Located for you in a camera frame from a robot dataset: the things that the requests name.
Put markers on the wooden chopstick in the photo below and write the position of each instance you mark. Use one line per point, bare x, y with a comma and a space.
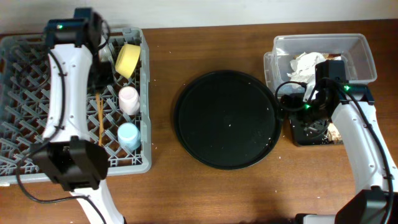
100, 117
99, 102

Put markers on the round black tray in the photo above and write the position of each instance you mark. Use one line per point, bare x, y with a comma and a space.
227, 120

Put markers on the rice and peanut shell scraps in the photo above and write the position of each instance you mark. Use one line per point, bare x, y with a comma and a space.
322, 134

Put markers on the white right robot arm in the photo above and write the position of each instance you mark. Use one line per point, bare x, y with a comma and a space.
350, 108

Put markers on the clear plastic bin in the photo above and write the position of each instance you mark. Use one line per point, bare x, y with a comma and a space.
352, 49

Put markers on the grey plastic dishwasher rack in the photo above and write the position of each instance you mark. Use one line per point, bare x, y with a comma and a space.
24, 112

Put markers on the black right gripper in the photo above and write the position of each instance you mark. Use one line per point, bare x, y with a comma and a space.
324, 121

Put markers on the blue plastic cup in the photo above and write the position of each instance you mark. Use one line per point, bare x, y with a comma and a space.
129, 136

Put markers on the rectangular black tray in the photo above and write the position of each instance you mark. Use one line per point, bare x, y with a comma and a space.
299, 137

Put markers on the crumpled white tissue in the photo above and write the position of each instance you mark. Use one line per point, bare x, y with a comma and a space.
304, 67

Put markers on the grey-white plate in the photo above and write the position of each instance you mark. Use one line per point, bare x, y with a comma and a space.
105, 53

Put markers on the pink plastic cup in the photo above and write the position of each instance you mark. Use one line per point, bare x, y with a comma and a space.
129, 101

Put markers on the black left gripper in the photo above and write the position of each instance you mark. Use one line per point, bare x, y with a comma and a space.
104, 84

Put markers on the yellow bowl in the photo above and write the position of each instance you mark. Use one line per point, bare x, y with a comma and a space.
127, 60

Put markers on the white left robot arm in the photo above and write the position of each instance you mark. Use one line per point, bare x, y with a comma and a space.
67, 156

